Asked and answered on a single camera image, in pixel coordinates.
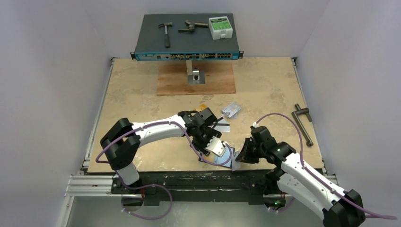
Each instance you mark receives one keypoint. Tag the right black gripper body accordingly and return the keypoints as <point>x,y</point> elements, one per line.
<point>248,150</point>

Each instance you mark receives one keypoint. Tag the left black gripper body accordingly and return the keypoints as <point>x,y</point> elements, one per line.
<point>201,140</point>

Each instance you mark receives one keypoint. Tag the black card holder wallet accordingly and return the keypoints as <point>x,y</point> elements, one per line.
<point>232,164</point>

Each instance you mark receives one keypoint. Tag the single silver card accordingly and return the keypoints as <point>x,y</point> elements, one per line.
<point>222,125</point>

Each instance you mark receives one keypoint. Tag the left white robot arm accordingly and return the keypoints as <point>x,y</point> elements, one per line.
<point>121,143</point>

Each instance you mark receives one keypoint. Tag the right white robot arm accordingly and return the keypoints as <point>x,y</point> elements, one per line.
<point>335,206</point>

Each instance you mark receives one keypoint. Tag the gold VIP card stack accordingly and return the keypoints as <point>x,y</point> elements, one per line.
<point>201,107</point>

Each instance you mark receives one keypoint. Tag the silver card stack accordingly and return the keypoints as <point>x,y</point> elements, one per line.
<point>231,111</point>

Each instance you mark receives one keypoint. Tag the wooden board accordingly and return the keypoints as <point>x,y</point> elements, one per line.
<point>218,78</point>

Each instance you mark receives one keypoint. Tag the small hammer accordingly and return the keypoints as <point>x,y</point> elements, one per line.
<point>166,36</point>

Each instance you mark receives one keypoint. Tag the rusty pliers tool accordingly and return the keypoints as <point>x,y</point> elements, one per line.
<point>191,26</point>

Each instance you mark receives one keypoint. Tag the white green plastic box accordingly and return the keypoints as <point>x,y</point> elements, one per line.
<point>220,28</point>

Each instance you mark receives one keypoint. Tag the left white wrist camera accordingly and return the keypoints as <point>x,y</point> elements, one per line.
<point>216,146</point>

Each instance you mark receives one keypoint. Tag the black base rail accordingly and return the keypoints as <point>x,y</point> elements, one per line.
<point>254,187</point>

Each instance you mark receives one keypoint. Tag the metal stand bracket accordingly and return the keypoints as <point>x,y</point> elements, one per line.
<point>194,75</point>

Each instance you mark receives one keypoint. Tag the blue network switch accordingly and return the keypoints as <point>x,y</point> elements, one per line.
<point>198,45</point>

